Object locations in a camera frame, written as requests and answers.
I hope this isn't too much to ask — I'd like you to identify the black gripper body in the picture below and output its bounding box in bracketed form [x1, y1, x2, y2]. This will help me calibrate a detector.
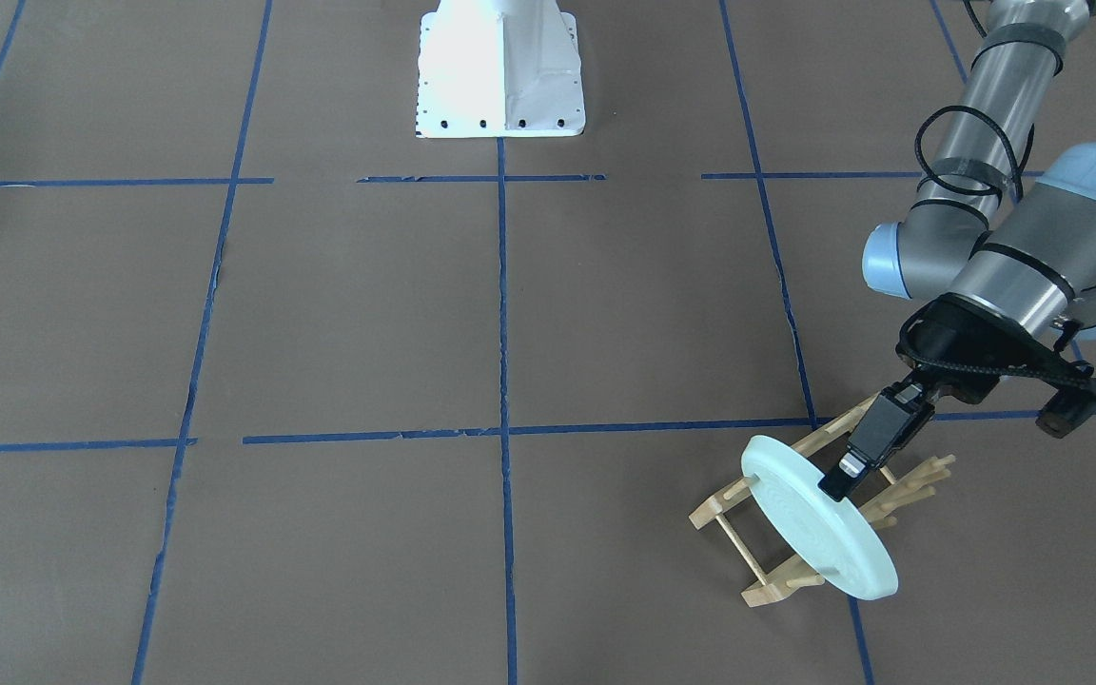
[895, 295, 1063, 404]

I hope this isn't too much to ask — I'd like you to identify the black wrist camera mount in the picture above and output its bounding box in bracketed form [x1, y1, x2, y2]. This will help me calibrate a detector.
[1035, 361, 1096, 439]

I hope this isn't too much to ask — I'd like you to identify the white pedestal base plate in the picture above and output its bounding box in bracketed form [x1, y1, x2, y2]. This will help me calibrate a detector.
[415, 9, 587, 139]

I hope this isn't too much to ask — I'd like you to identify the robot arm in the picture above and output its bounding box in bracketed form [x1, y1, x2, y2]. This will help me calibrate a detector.
[818, 1, 1096, 501]

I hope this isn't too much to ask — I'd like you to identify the light green ceramic plate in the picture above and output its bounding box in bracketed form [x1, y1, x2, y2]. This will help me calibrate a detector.
[742, 435, 899, 601]

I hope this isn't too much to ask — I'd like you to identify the brown paper table cover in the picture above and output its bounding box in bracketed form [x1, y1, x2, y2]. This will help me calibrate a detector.
[0, 1, 1096, 684]

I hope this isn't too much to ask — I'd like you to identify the wooden dish rack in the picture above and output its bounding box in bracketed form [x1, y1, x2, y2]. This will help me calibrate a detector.
[689, 398, 956, 607]

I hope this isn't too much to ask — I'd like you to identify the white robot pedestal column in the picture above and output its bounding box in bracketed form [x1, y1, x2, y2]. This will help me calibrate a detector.
[432, 1, 575, 35]

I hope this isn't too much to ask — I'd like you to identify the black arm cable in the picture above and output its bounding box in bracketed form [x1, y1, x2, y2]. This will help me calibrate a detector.
[898, 0, 1096, 391]

